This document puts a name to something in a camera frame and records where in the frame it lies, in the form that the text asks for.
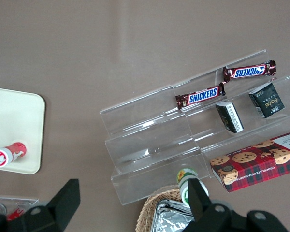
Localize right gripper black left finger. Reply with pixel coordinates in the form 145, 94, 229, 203
0, 178, 81, 232

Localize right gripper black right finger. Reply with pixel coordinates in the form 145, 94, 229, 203
188, 178, 290, 232

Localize oval wicker basket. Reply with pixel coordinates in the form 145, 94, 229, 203
135, 185, 192, 232

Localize beige plastic tray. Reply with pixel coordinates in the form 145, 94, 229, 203
0, 87, 46, 175

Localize silver foil container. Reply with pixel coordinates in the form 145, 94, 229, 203
159, 199, 193, 212
155, 207, 197, 232

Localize clear acrylic bottle rack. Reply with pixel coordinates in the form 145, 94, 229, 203
0, 194, 40, 219

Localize red tartan cookie box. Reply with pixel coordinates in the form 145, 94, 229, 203
209, 129, 290, 193

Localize small red white bottle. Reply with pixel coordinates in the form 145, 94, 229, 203
0, 142, 28, 169

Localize clear acrylic stepped stand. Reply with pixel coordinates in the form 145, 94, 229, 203
171, 49, 290, 180
99, 84, 210, 207

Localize small black box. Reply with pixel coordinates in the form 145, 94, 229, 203
215, 101, 245, 133
248, 82, 286, 119

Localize Snickers chocolate bar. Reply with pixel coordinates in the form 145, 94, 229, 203
174, 82, 226, 111
222, 60, 277, 84

